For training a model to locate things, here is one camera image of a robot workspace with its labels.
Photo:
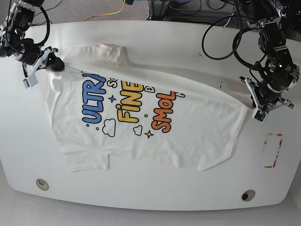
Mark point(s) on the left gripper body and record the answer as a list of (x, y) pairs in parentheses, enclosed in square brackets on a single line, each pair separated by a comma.
[(264, 100)]

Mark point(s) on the red tape rectangle marking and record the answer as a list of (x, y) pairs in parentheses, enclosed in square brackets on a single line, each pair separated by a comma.
[(271, 150)]

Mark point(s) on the right table cable grommet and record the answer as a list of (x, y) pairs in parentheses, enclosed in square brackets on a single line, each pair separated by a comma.
[(248, 195)]

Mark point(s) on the table cable grommet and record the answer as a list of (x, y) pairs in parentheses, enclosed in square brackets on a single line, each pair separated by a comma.
[(248, 195), (42, 184)]

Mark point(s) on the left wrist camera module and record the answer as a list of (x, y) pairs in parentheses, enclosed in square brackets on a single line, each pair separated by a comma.
[(259, 115)]

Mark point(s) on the left table cable grommet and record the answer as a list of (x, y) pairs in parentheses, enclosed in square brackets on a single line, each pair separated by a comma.
[(42, 184)]

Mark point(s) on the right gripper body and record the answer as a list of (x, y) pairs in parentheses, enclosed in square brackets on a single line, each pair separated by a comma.
[(32, 59)]

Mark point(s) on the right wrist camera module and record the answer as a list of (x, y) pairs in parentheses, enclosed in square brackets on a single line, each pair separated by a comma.
[(30, 81)]

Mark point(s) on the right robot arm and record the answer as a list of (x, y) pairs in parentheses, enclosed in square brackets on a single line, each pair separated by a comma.
[(14, 43)]

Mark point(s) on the white printed t-shirt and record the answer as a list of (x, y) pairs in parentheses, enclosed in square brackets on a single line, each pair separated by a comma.
[(99, 107)]

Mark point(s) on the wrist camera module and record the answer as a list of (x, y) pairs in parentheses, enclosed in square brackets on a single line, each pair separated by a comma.
[(30, 81), (259, 115)]

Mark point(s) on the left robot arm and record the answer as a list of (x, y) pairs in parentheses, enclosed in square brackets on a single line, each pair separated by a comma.
[(279, 74)]

